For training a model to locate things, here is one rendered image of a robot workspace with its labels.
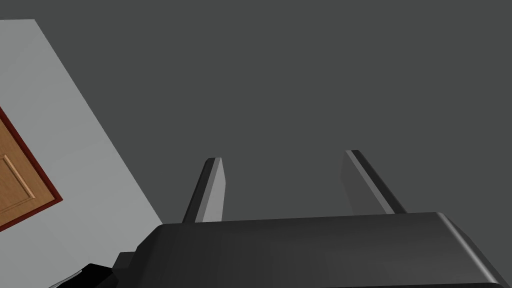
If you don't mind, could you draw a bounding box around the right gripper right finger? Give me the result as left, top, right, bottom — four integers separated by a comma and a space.
340, 149, 408, 216

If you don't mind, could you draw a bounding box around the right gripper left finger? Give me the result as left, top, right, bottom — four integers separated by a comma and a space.
181, 157, 227, 224

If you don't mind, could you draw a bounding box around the brown wooden door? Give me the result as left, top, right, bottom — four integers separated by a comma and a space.
0, 106, 64, 233

